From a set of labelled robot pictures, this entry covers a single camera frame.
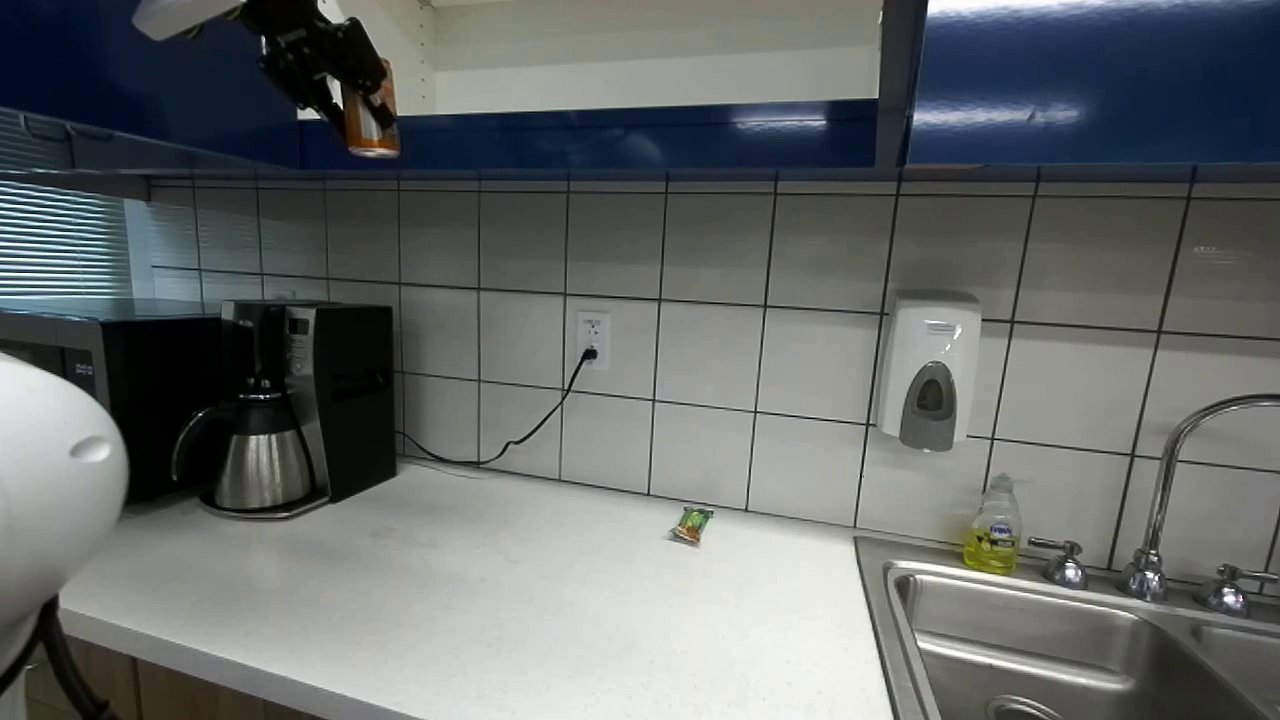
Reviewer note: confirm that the wooden lower cabinet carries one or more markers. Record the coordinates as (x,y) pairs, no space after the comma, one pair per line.
(143,690)

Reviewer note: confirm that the white wall soap dispenser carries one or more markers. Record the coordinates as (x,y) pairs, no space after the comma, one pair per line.
(928,368)

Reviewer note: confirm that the green snack packet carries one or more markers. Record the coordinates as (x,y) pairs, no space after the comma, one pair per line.
(689,524)

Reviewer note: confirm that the steel coffee carafe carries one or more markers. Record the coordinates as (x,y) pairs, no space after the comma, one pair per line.
(261,471)

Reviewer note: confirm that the blue cabinet door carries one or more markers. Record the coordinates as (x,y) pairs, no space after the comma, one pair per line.
(1099,81)

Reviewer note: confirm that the white wall outlet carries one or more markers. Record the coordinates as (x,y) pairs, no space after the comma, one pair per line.
(595,337)

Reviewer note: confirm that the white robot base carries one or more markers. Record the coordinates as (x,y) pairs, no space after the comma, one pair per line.
(62,488)

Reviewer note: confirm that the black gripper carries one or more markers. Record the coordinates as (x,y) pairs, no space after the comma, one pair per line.
(312,59)

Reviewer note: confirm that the yellow dish soap bottle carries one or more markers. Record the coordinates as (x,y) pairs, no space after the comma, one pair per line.
(995,533)

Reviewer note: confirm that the stainless steel sink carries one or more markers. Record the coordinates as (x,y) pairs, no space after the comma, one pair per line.
(971,647)

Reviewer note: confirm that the black steel coffee maker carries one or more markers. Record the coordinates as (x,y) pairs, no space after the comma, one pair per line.
(326,383)

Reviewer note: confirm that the blue upper cabinet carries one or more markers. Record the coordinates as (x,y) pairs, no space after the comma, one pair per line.
(491,87)

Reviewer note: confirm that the orange soda can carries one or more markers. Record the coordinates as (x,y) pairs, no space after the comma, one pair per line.
(361,130)

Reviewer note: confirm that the chrome gooseneck faucet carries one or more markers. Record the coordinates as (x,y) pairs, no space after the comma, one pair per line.
(1205,475)

